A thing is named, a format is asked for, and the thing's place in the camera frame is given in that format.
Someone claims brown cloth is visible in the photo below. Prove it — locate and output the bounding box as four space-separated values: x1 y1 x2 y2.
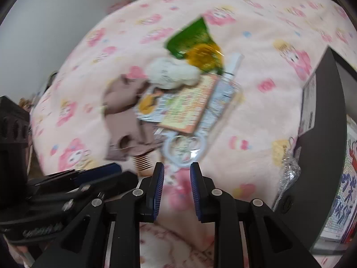
102 74 166 161

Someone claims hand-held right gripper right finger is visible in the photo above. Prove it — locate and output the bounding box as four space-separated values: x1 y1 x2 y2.
190 162 321 268

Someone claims cartoon printed book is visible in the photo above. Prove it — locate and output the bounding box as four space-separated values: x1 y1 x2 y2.
321 114 357 243

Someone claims orange printed card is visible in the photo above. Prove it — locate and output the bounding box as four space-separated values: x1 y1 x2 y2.
159 74 220 134

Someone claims dark grey storage container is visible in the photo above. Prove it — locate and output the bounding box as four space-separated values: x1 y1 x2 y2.
272 46 357 254

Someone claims white plush toy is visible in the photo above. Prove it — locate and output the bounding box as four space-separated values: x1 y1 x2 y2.
146 57 201 90

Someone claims clear plastic bag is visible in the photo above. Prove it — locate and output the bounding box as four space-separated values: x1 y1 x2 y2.
275 137 302 202

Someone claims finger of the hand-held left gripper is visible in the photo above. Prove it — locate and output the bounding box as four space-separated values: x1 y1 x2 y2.
81 171 138 199
74 163 122 182

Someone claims yellow plastic wrapper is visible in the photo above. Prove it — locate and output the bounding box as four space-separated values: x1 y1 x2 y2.
185 43 225 73

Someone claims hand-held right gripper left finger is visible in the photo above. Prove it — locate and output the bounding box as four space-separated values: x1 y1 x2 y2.
32 162 165 268

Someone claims pink cartoon printed blanket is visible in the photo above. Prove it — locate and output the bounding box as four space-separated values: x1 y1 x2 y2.
28 0 357 268

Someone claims green snack packet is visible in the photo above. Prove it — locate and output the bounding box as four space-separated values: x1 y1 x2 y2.
166 17 216 60

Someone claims white plastic ring holder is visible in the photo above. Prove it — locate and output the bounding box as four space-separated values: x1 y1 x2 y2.
162 132 209 170

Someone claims clear spray bottle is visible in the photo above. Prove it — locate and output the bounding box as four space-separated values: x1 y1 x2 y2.
207 52 245 119

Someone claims tan comb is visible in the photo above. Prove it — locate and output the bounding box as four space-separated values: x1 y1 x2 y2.
132 155 153 177

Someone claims light blue printed card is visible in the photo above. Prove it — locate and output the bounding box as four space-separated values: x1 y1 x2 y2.
137 86 168 121

